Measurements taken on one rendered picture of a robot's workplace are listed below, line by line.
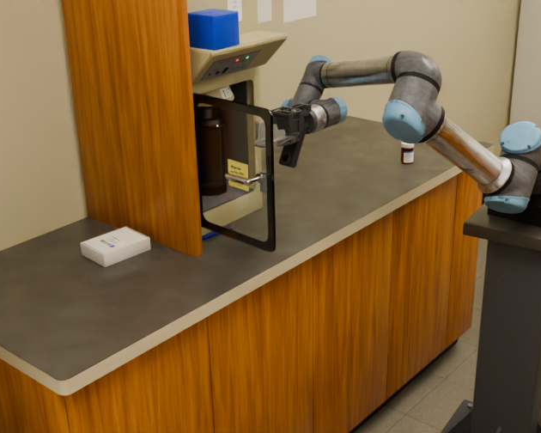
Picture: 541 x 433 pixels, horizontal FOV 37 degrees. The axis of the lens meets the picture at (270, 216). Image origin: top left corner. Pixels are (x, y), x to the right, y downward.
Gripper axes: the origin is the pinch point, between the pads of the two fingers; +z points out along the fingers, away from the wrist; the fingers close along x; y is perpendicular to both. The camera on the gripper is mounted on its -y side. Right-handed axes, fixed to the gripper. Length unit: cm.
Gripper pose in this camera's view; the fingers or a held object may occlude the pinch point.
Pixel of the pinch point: (259, 146)
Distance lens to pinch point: 210.2
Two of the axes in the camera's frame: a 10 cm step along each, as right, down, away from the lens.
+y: -0.3, -9.2, -3.9
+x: 7.6, 2.3, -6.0
